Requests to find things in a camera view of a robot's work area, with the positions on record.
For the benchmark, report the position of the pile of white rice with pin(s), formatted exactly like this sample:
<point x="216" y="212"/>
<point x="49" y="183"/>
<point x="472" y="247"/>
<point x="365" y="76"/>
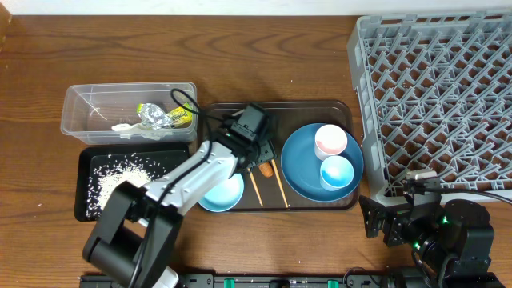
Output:
<point x="108" y="171"/>

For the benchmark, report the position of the black plastic tray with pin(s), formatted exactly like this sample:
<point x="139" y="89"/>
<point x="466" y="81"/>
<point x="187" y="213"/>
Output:
<point x="176" y="153"/>

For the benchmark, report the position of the light blue cup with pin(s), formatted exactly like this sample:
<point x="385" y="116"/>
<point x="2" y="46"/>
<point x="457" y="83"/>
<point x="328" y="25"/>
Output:
<point x="336" y="172"/>

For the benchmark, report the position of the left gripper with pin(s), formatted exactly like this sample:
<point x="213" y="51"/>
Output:
<point x="270" y="153"/>

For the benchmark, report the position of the dark brown serving tray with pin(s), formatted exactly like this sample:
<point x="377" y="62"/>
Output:
<point x="290" y="117"/>

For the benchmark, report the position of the light blue bowl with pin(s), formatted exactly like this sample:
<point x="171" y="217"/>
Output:
<point x="224" y="196"/>

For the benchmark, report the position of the white napkin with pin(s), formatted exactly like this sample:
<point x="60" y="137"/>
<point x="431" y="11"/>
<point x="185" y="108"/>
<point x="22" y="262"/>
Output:
<point x="129" y="131"/>

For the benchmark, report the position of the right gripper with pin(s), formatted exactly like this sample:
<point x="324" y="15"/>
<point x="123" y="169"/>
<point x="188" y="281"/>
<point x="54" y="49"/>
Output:
<point x="397" y="216"/>

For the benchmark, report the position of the orange carrot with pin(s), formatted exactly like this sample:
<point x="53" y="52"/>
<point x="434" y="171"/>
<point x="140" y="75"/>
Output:
<point x="266" y="169"/>

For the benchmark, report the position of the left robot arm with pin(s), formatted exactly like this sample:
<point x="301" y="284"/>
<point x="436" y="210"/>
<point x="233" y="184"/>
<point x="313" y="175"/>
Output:
<point x="135" y="235"/>

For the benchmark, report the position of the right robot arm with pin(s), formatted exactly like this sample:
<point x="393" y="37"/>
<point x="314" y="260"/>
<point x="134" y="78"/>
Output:
<point x="450" y="244"/>

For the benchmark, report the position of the grey dishwasher rack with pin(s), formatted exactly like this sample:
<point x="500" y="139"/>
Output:
<point x="435" y="93"/>

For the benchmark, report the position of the clear plastic bin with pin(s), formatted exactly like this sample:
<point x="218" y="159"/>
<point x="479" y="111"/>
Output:
<point x="89" y="111"/>

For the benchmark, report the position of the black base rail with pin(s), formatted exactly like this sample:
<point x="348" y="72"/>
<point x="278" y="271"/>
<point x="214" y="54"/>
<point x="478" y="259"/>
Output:
<point x="216" y="281"/>

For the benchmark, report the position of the green snack wrapper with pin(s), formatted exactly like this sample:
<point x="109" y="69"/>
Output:
<point x="153" y="115"/>

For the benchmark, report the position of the left wooden chopstick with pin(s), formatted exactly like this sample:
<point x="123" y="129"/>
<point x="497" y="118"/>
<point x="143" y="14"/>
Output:
<point x="255" y="186"/>

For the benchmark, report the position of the right wooden chopstick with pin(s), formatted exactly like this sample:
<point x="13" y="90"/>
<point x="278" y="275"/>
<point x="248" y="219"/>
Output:
<point x="279" y="181"/>

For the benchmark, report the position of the dark blue plate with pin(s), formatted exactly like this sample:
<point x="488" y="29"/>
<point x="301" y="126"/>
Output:
<point x="302" y="168"/>

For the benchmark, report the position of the wooden chopstick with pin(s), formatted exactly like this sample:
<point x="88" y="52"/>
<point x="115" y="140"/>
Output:
<point x="255" y="186"/>
<point x="279" y="181"/>

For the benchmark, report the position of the pink cup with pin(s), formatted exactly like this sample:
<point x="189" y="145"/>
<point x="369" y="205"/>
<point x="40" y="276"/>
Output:
<point x="329" y="140"/>

